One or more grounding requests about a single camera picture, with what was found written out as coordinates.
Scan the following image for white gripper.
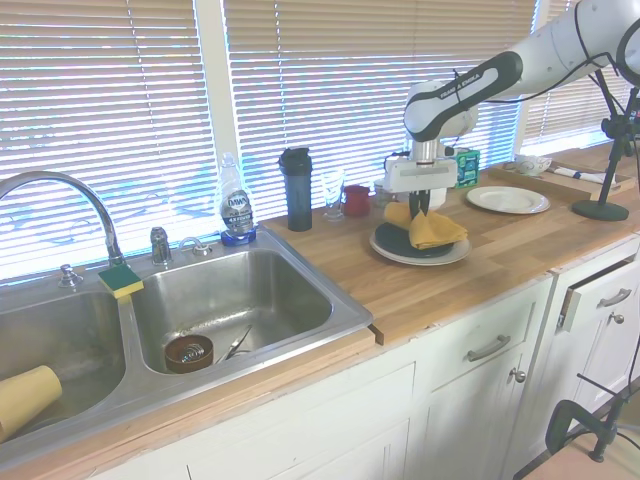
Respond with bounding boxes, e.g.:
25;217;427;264
387;158;459;222

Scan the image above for yellow terry cloth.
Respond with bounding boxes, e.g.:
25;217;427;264
383;201;470;251

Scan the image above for dark blue plate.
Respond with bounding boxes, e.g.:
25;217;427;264
374;221;459;259

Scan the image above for large beige plate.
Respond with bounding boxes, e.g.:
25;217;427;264
368;230;473;266

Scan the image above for white dinner plate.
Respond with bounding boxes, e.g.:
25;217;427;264
465;185;551;215

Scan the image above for green cardboard box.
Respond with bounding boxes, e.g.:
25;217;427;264
453;148;481;189

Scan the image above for red mug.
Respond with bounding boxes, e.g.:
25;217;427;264
342;184;375;218

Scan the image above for clear drinking glass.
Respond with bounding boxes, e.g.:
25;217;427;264
321;169;347;223

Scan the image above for white patterned bowl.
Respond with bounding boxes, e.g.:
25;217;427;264
514;153;553;176

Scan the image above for black shaker bottle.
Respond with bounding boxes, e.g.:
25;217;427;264
278;147;314;232

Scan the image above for wooden tray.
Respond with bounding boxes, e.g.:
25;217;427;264
487;154;639;201

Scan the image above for white rolled napkin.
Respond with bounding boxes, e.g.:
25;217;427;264
547;166;606;184

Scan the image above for beige window blind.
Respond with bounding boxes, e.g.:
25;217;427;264
0;0;217;287
522;82;616;151
223;0;539;221

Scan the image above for clear Dawn soap bottle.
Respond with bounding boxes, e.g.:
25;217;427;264
218;152;259;247

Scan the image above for white open drawer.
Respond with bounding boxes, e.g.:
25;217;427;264
559;254;640;334

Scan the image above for stainless steel double sink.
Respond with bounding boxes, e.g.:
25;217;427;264
0;230;375;459

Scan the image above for metal tongs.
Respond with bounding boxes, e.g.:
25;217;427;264
215;324;254;364

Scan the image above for white kitchen base cabinet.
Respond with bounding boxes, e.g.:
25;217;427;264
74;234;640;480

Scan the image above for black C-clamp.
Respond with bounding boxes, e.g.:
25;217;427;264
544;372;640;464

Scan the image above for brown bowl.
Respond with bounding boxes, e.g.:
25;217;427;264
164;333;216;375

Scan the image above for green and yellow sponge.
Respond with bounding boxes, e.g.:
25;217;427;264
97;264;145;300

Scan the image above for chrome gooseneck faucet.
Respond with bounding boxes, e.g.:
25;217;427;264
0;170;129;269

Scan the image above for chrome sprayer cap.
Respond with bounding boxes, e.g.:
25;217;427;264
57;263;84;290

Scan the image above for yellow plastic cup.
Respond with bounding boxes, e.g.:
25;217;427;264
0;364;64;444

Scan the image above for brushed metal drawer handle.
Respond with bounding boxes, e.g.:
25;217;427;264
596;288;634;309
467;333;512;363

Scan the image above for black round-base camera stand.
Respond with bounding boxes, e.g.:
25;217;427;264
571;47;640;223

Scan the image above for chrome faucet handle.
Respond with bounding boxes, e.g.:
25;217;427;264
149;226;174;266

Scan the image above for silver wire whisk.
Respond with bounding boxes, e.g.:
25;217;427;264
178;341;210;365

